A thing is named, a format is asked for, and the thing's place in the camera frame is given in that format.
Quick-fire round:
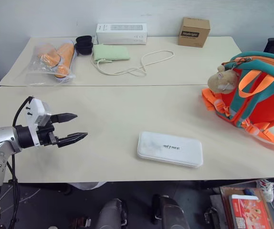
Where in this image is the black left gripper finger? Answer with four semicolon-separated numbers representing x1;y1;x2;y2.
56;132;89;148
51;112;78;124

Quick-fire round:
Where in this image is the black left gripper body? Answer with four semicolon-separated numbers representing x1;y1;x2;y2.
35;114;59;147

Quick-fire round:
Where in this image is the orange and teal backpack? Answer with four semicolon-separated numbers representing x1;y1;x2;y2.
201;50;274;150

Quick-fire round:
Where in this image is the white rectangular plastic case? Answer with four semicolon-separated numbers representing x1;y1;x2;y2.
137;131;204;168

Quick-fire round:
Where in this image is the white cloth under table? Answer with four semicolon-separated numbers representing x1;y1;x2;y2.
67;181;107;191

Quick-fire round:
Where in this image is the white sneaker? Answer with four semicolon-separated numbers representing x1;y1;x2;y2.
256;179;274;203

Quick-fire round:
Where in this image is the clear plastic bag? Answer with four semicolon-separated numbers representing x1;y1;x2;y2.
25;40;77;86

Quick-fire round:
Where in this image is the orange slipper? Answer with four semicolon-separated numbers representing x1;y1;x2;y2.
54;42;75;79
34;48;62;70

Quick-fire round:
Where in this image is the black cup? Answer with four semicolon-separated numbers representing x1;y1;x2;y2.
75;42;94;56
75;35;93;45

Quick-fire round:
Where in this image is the red printed box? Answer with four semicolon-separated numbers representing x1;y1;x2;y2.
228;194;272;229

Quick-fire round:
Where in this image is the green cloth pouch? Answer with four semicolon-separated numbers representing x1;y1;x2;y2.
92;44;131;63

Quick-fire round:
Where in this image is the grey rounded robot leg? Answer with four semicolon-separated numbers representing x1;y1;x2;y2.
95;198;128;229

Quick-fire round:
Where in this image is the brown cardboard tray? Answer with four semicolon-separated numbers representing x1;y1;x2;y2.
219;183;274;229

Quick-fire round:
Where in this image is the long white product box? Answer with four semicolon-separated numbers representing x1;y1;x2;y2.
95;22;148;45

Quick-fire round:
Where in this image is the black rounded robot leg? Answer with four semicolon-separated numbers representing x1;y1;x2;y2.
150;194;190;229

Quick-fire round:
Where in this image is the brown cardboard box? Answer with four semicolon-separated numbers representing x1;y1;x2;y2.
178;17;211;49

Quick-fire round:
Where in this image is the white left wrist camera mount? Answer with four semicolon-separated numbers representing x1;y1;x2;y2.
24;97;53;147

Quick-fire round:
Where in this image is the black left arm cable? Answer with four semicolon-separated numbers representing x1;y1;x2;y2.
0;95;34;229

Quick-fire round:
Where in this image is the cream cord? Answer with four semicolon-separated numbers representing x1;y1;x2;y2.
90;50;175;78

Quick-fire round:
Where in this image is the tan plush toy keychain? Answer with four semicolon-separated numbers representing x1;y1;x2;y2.
207;63;240;94

